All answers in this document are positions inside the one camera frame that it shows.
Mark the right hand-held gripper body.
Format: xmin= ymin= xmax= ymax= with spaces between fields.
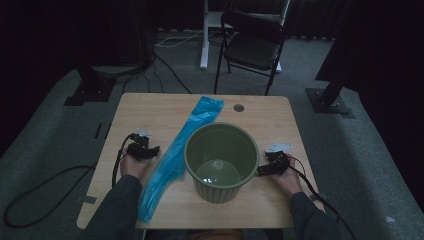
xmin=265 ymin=143 xmax=294 ymax=176

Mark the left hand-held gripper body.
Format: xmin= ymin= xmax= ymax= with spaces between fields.
xmin=127 ymin=127 xmax=153 ymax=162

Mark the blue plastic bag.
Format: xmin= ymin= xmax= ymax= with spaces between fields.
xmin=137 ymin=95 xmax=225 ymax=224

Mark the green plastic bin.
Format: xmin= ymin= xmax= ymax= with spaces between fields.
xmin=183 ymin=121 xmax=261 ymax=205

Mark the person's left hand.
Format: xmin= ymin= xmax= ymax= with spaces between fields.
xmin=120 ymin=154 xmax=153 ymax=183

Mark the person's right hand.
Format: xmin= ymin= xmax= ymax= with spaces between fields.
xmin=270 ymin=159 xmax=304 ymax=198

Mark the black slanted stand base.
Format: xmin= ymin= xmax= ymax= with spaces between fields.
xmin=305 ymin=76 xmax=356 ymax=120

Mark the black square stand base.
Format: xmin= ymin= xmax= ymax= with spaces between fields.
xmin=63 ymin=64 xmax=117 ymax=107

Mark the grey round stand base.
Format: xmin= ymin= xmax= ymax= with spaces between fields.
xmin=91 ymin=64 xmax=148 ymax=77

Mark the black folding chair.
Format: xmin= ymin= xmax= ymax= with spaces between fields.
xmin=213 ymin=10 xmax=288 ymax=97

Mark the dark curtain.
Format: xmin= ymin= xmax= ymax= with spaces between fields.
xmin=314 ymin=0 xmax=424 ymax=214

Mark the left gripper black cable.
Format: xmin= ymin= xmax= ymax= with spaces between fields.
xmin=111 ymin=133 xmax=135 ymax=188

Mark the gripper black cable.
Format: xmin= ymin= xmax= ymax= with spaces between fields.
xmin=111 ymin=133 xmax=135 ymax=188
xmin=288 ymin=156 xmax=358 ymax=240

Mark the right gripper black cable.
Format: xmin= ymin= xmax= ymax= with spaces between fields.
xmin=288 ymin=156 xmax=358 ymax=240

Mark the thick black floor cable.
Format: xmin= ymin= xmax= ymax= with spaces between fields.
xmin=2 ymin=164 xmax=98 ymax=229

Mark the thin black floor cable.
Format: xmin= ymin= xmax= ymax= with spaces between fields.
xmin=152 ymin=49 xmax=193 ymax=95
xmin=121 ymin=56 xmax=165 ymax=94

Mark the white floor cable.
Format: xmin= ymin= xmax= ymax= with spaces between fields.
xmin=154 ymin=29 xmax=228 ymax=48

